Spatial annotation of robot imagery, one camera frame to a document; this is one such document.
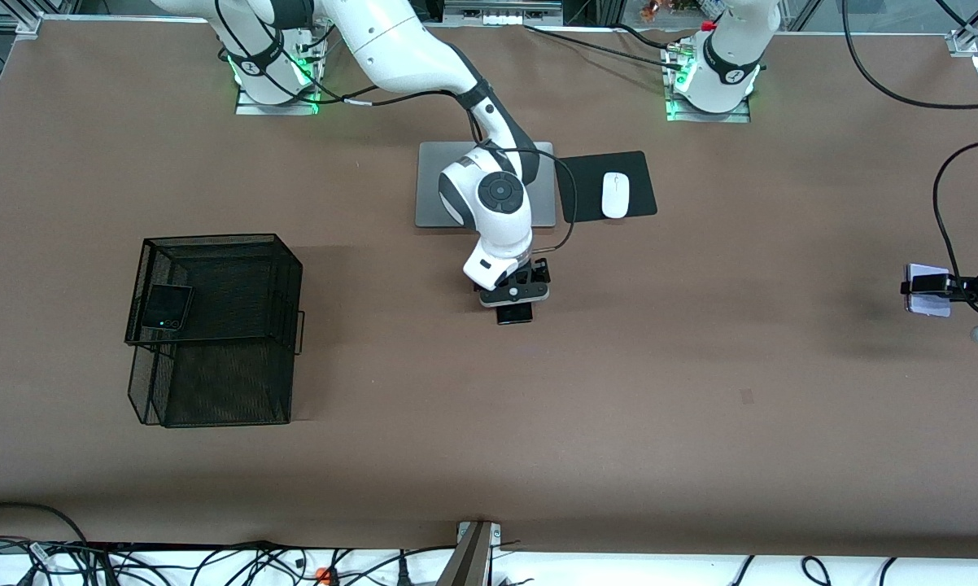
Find black mouse pad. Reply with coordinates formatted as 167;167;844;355
554;151;658;224

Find white power strip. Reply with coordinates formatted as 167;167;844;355
444;0;563;27

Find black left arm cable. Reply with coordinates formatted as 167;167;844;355
842;0;978;320

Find short black base cable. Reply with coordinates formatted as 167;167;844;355
611;23;687;53

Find white computer mouse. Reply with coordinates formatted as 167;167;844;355
602;172;630;220

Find aluminium frame rail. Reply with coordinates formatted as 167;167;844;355
0;0;80;38

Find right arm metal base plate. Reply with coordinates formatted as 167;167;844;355
235;49;321;116

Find thick black floor cable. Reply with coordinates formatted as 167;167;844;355
0;502;91;546

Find small black flip phone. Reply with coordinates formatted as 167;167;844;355
142;284;194;332

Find black mesh two-tier tray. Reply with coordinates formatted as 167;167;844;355
124;234;305;428

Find lavender flip phone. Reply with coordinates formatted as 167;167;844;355
904;263;952;317

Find long black base cable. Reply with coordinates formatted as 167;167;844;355
524;24;685;71

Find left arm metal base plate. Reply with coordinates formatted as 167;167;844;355
664;41;752;124

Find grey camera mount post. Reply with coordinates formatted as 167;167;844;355
436;521;502;586

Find silver closed laptop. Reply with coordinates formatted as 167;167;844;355
415;142;556;229

